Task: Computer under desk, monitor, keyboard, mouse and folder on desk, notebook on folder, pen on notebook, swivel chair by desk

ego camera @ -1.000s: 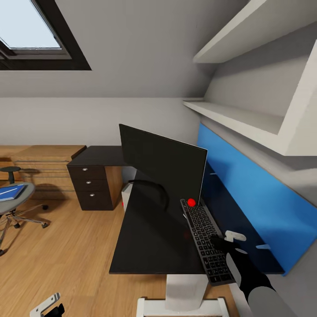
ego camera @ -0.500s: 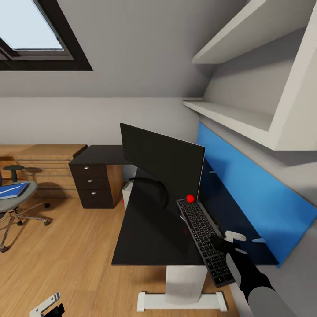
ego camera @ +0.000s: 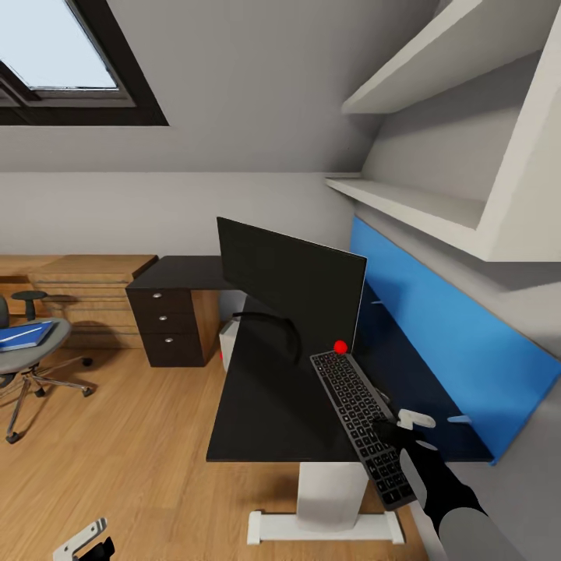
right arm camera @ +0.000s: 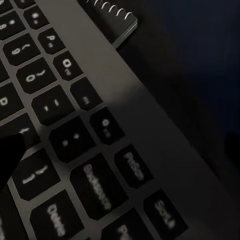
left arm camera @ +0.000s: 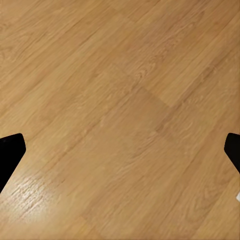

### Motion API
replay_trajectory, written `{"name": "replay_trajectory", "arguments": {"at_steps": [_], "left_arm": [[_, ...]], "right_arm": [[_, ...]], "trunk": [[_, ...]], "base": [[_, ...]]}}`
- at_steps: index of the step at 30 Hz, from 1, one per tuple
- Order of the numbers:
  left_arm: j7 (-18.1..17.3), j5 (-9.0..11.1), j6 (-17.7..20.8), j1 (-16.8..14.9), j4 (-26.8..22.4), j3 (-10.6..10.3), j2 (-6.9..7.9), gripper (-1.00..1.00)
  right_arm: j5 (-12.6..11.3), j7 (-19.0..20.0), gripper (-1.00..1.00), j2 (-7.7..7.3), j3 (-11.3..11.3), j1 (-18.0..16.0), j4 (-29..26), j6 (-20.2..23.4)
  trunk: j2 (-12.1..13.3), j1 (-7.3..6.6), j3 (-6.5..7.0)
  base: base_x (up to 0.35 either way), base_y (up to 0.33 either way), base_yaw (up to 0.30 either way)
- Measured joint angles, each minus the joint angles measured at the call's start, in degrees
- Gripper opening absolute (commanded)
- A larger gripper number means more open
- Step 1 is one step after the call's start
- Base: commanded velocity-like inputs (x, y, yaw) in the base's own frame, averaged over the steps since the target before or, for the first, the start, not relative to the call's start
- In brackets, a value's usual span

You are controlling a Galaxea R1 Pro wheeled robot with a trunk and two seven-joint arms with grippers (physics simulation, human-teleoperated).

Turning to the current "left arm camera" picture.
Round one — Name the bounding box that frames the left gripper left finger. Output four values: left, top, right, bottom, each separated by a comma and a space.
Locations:
0, 133, 26, 193

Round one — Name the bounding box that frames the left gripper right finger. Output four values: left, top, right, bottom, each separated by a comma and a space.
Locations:
224, 133, 240, 173

